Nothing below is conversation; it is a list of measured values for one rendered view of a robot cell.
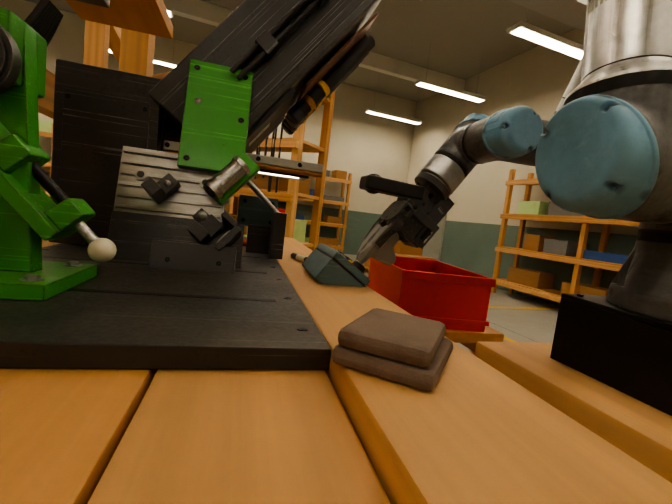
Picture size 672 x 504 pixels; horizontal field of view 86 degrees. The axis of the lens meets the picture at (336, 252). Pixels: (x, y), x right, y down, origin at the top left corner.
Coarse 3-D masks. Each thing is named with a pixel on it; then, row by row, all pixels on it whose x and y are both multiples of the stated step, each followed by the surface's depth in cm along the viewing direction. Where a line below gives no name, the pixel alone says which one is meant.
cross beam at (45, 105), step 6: (48, 72) 85; (48, 78) 85; (54, 78) 88; (48, 84) 85; (54, 84) 88; (48, 90) 85; (48, 96) 86; (42, 102) 83; (48, 102) 86; (42, 108) 85; (48, 108) 86; (48, 114) 92
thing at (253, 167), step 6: (240, 156) 67; (246, 156) 67; (246, 162) 67; (252, 162) 67; (252, 168) 67; (258, 168) 67; (252, 174) 67; (240, 180) 66; (246, 180) 67; (204, 186) 64; (234, 186) 66; (240, 186) 66; (228, 192) 65; (234, 192) 66; (216, 198) 65; (222, 198) 65; (228, 198) 66
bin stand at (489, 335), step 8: (488, 328) 83; (448, 336) 77; (456, 336) 77; (464, 336) 78; (472, 336) 78; (480, 336) 79; (488, 336) 79; (496, 336) 80; (464, 344) 87; (472, 344) 84; (472, 352) 84
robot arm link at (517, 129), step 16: (496, 112) 57; (512, 112) 54; (528, 112) 54; (480, 128) 59; (496, 128) 55; (512, 128) 54; (528, 128) 55; (544, 128) 58; (464, 144) 63; (480, 144) 59; (496, 144) 56; (512, 144) 54; (528, 144) 55; (480, 160) 63; (496, 160) 61; (512, 160) 60; (528, 160) 60
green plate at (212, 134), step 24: (192, 72) 67; (216, 72) 68; (192, 96) 66; (216, 96) 67; (240, 96) 69; (192, 120) 66; (216, 120) 67; (240, 120) 68; (192, 144) 65; (216, 144) 66; (240, 144) 67; (192, 168) 65; (216, 168) 66
